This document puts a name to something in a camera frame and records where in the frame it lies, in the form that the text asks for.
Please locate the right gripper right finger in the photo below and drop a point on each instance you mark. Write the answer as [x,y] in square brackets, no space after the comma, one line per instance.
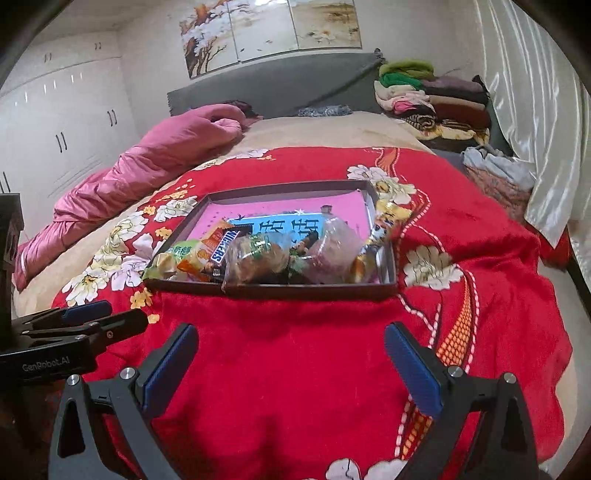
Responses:
[503,446]

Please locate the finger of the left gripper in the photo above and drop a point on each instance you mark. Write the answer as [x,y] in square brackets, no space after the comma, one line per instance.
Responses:
[56,318]
[91,338]

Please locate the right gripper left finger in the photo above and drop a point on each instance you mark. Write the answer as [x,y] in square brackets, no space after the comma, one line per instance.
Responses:
[133,397]

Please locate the green yellow snack packet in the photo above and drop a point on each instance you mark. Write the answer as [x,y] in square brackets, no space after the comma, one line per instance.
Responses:
[170,263]

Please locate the orange rice cake packet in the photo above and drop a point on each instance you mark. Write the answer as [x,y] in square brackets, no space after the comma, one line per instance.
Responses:
[198,257]

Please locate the snickers bar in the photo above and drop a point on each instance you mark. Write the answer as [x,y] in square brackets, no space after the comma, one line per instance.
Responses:
[228,235]

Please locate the green label rice cracker pack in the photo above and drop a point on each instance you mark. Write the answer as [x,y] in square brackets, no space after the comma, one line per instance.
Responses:
[256,257]

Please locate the black green pea snack pack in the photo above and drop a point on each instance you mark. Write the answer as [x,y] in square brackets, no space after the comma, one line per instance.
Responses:
[299,254]

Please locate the yellow cow snack packet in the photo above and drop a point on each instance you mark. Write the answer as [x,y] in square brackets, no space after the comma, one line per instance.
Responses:
[388,223]

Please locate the clear pastry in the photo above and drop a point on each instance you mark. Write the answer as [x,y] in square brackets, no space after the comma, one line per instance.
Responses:
[330,259]

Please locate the red floral blanket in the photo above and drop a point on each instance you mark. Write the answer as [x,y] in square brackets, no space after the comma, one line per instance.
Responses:
[304,389]

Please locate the pink quilt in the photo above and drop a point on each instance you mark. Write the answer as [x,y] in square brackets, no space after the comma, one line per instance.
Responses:
[166,151]

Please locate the white wardrobe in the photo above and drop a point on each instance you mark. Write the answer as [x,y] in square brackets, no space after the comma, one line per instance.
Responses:
[65,114]

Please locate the pink Chinese workbook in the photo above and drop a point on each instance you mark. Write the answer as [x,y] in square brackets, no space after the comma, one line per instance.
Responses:
[297,216]

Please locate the dark shallow box tray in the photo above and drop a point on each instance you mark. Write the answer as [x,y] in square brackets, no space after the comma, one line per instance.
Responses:
[384,285]

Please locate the floral basket with clothes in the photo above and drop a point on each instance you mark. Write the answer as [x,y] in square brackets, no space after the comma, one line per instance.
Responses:
[506,179]

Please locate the grey headboard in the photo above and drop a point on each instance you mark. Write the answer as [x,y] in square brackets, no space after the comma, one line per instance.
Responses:
[282,87]

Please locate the blue patterned cloth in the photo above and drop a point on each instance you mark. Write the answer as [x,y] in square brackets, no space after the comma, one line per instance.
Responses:
[325,111]

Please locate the beige bed sheet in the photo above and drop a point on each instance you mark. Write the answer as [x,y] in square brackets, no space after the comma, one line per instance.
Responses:
[361,129]

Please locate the stack of folded clothes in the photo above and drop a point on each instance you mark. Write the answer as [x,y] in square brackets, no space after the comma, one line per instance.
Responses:
[444,111]

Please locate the white satin curtain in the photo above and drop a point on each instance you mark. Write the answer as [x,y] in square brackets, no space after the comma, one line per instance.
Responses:
[543,110]

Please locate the flower triptych wall painting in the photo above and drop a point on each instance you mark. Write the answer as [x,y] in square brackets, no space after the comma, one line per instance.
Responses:
[217,34]

